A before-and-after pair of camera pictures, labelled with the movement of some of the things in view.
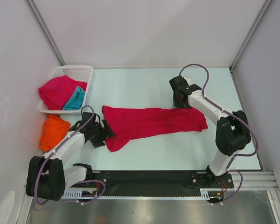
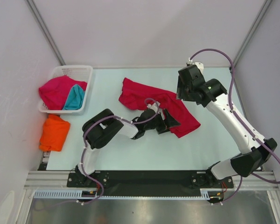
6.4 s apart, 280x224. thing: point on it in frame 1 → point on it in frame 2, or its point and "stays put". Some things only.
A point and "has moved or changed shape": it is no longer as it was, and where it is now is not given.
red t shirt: [130, 122] has moved or changed shape
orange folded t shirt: [54, 129] stays put
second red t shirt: [54, 93] stays put
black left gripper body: [99, 134] → [163, 125]
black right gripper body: [177, 104] → [183, 92]
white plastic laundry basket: [83, 73] stays put
